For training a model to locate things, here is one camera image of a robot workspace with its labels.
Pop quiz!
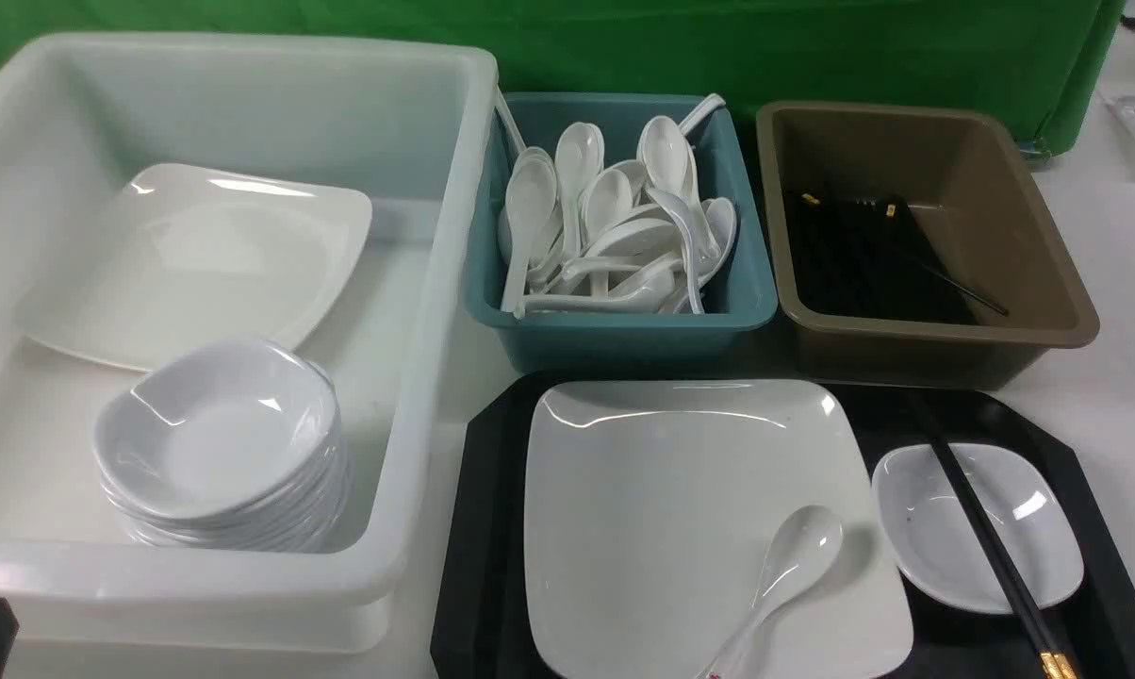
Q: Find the large white square plate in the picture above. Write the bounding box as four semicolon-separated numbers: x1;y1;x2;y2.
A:
523;379;915;678

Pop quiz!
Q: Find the white ceramic soup spoon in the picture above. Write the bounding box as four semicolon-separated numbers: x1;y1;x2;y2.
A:
698;505;844;678

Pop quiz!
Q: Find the small white sauce dish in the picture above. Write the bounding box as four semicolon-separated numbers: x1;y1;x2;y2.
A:
872;442;1084;615

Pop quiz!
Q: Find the black chopstick gold tip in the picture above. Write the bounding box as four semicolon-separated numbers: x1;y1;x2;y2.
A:
903;392;1077;678

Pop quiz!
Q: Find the white square plate in tub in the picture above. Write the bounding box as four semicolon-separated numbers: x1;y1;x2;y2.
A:
12;164;373;374

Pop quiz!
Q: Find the stack of white bowls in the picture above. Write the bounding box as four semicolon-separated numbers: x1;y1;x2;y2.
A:
92;337;354;552

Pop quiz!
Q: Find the large white plastic tub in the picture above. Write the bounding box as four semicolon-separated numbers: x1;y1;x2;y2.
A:
0;33;496;654

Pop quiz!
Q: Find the pile of white spoons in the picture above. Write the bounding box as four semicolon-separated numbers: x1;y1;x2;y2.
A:
495;93;737;318

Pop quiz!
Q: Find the teal plastic bin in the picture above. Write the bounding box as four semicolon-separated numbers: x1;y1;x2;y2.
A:
463;91;777;374

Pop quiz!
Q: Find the pile of black chopsticks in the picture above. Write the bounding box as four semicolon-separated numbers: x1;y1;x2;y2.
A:
782;190;1009;326

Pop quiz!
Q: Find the brown plastic bin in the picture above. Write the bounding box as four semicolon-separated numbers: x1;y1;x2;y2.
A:
756;102;1099;389

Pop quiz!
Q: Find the black serving tray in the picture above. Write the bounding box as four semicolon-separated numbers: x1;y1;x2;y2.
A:
430;374;1135;678

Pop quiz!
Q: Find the green backdrop cloth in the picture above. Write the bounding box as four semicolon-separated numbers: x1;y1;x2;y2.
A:
0;1;1124;154

